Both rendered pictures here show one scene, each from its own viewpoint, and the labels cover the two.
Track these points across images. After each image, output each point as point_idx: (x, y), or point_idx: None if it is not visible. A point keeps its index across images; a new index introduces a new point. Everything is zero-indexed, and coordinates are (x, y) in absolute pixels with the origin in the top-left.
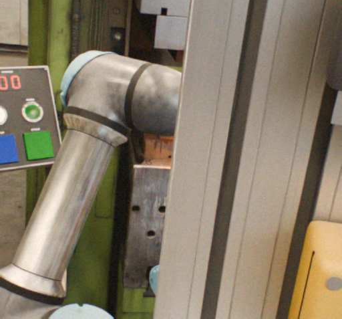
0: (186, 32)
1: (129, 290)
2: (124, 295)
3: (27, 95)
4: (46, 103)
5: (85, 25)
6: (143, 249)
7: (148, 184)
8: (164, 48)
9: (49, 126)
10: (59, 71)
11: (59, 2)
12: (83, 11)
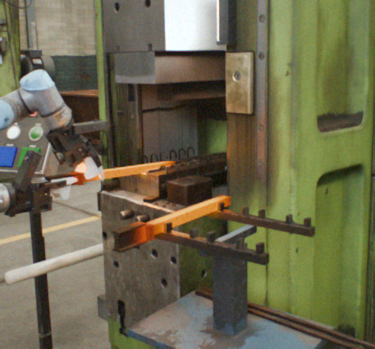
0: (132, 66)
1: (110, 320)
2: (108, 325)
3: (38, 121)
4: (47, 129)
5: (113, 74)
6: (113, 280)
7: (109, 211)
8: (121, 82)
9: (42, 145)
10: (103, 113)
11: (99, 57)
12: (111, 62)
